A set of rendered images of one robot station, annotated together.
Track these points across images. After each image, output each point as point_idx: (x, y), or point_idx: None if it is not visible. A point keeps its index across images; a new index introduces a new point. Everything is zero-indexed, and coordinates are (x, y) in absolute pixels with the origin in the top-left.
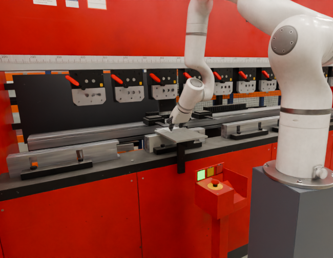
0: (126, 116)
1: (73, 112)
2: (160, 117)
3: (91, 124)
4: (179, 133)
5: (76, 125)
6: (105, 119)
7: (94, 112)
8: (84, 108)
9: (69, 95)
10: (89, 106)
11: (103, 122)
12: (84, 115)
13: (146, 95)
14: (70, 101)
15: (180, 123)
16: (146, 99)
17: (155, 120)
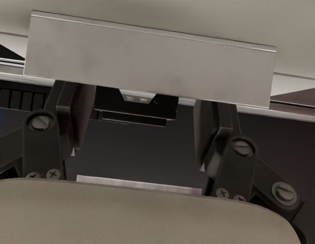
0: (182, 119)
1: None
2: (114, 117)
3: (281, 121)
4: (211, 11)
5: None
6: (243, 126)
7: (269, 150)
8: (291, 167)
9: None
10: (275, 169)
11: (250, 117)
12: (293, 149)
13: (105, 170)
14: None
15: (135, 191)
16: (109, 158)
17: (139, 110)
